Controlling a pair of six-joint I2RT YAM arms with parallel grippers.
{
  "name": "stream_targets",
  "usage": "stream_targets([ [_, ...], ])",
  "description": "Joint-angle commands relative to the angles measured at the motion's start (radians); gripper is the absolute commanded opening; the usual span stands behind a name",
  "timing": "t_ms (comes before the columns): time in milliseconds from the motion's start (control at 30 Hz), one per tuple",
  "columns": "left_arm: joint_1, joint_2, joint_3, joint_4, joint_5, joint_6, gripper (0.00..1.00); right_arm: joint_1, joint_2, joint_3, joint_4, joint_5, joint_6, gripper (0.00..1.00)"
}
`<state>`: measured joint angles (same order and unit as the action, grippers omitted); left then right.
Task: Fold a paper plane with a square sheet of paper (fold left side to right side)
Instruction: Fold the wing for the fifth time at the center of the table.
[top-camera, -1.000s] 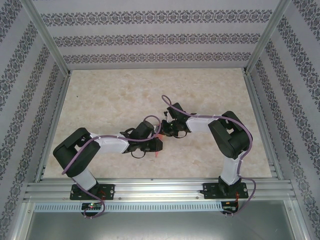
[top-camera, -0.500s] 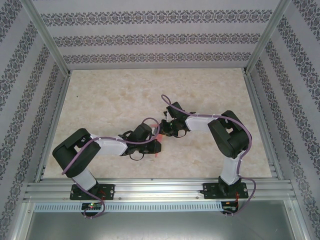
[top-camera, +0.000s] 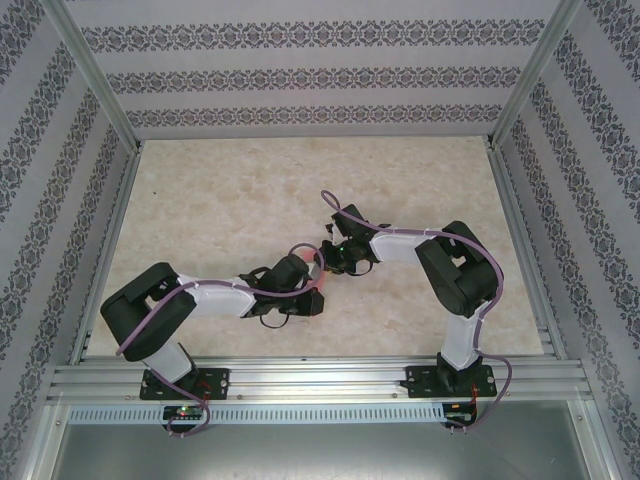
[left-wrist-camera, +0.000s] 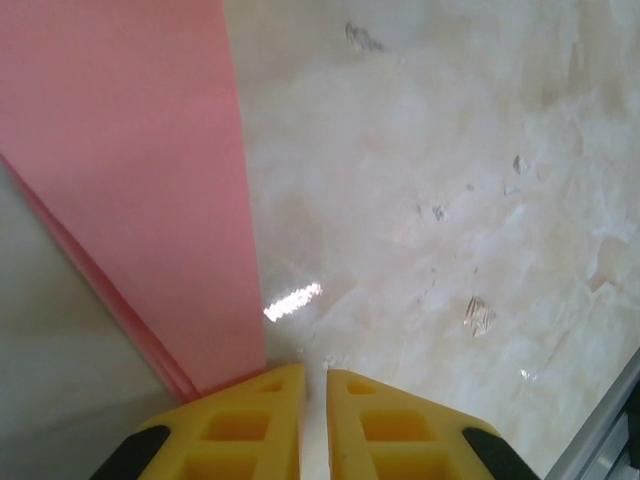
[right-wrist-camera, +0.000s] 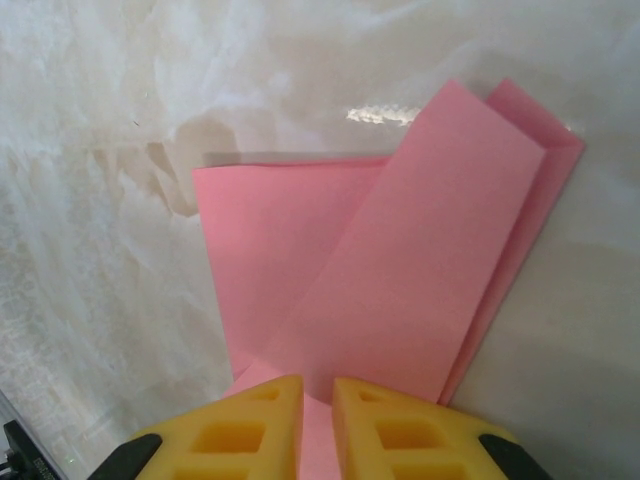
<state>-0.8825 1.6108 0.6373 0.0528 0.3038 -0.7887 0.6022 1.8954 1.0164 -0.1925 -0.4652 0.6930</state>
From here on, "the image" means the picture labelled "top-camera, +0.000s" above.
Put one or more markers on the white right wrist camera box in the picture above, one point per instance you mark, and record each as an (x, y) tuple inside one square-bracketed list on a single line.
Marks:
[(336, 231)]

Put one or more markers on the aluminium frame post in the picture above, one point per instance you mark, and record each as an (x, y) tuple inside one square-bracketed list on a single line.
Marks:
[(537, 65), (90, 65)]

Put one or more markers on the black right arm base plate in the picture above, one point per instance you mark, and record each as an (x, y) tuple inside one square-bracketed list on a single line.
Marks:
[(420, 382)]

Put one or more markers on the pink paper sheet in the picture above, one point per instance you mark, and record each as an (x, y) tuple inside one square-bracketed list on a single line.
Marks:
[(324, 282)]

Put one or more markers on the long aluminium mounting rail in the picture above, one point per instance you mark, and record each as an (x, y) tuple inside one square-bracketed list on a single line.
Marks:
[(320, 380)]

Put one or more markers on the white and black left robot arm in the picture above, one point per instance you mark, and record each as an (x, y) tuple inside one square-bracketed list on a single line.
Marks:
[(220, 302)]

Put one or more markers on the aluminium side rail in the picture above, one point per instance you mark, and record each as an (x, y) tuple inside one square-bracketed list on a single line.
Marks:
[(121, 200), (510, 200)]

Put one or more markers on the grey metal sheet panel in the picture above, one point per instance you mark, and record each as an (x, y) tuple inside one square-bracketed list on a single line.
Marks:
[(320, 450)]

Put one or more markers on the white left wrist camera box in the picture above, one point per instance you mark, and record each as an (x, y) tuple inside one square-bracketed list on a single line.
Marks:
[(312, 272)]

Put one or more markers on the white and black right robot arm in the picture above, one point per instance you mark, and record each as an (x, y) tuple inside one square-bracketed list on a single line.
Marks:
[(460, 345)]

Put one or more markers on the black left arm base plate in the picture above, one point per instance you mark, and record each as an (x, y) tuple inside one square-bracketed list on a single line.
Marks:
[(220, 382)]

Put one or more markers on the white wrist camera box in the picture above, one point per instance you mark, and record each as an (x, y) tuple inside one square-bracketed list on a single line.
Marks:
[(336, 231), (312, 272)]

